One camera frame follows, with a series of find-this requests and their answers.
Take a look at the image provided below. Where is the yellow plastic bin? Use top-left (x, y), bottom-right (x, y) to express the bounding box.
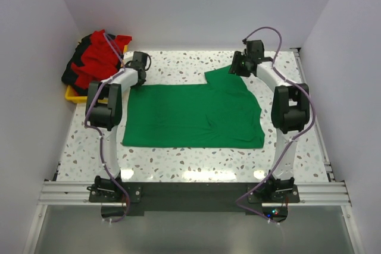
top-left (61, 35), bottom-right (121, 104)

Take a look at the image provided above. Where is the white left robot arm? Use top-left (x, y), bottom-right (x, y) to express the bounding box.
top-left (84, 51), bottom-right (151, 180)

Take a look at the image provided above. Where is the red t shirt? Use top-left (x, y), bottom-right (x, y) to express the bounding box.
top-left (70, 29), bottom-right (133, 92)

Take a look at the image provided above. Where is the black t shirt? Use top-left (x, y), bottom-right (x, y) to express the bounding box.
top-left (61, 32), bottom-right (127, 98)

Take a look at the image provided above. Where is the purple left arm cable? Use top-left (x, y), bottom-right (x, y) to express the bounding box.
top-left (83, 32), bottom-right (132, 224)

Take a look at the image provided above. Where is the aluminium front rail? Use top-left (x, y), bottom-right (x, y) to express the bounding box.
top-left (38, 181), bottom-right (351, 207)

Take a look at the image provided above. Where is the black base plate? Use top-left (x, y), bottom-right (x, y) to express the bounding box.
top-left (87, 177), bottom-right (300, 222)

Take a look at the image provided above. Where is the aluminium right side rail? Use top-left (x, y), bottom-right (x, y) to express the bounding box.
top-left (290, 47), bottom-right (337, 182)

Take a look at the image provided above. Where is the green t shirt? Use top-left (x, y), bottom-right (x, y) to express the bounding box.
top-left (122, 67), bottom-right (265, 149)

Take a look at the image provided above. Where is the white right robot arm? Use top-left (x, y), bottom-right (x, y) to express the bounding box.
top-left (229, 40), bottom-right (310, 202)

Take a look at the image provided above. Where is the aluminium rail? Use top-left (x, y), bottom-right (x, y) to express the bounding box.
top-left (38, 181), bottom-right (351, 207)
top-left (290, 47), bottom-right (337, 182)

